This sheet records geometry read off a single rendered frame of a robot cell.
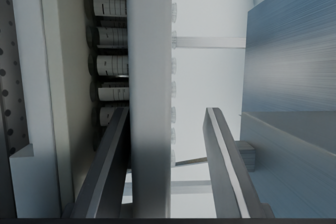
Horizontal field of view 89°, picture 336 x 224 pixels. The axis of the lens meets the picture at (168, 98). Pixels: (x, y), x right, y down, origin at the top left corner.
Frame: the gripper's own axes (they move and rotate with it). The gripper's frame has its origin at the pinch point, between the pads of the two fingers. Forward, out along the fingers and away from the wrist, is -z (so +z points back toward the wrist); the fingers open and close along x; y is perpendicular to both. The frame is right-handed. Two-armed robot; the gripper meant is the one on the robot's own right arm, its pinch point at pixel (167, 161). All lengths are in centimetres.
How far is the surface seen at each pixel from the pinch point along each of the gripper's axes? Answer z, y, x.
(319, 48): -27.6, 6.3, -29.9
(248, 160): -6.4, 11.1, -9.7
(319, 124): -7.6, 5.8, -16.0
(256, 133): -8.4, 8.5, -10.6
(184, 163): -9.1, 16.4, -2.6
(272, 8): -48, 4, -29
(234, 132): -206, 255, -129
